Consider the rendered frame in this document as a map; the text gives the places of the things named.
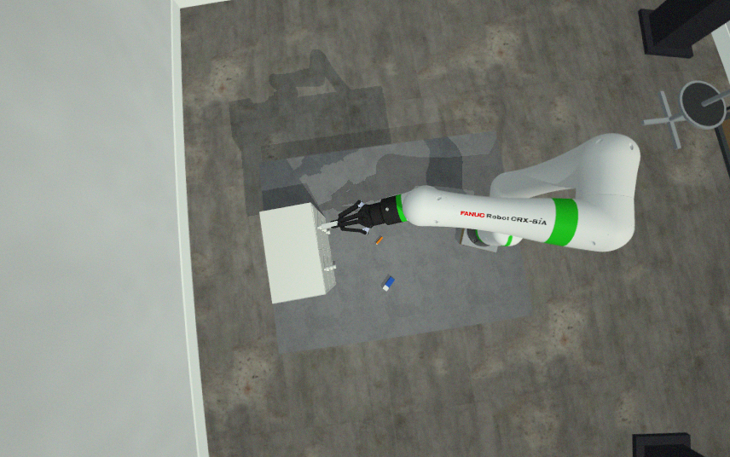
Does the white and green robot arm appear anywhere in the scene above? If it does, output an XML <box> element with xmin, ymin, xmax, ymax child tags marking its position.
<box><xmin>379</xmin><ymin>133</ymin><xmax>640</xmax><ymax>252</ymax></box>

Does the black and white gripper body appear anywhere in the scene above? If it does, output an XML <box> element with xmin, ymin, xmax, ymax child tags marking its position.
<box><xmin>358</xmin><ymin>202</ymin><xmax>385</xmax><ymax>228</ymax></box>

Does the white small chest of drawers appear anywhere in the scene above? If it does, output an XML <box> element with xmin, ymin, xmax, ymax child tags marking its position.
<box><xmin>259</xmin><ymin>203</ymin><xmax>336</xmax><ymax>304</ymax></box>

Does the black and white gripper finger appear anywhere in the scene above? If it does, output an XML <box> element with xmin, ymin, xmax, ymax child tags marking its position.
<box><xmin>322</xmin><ymin>218</ymin><xmax>370</xmax><ymax>234</ymax></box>
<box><xmin>322</xmin><ymin>200</ymin><xmax>366</xmax><ymax>227</ymax></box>

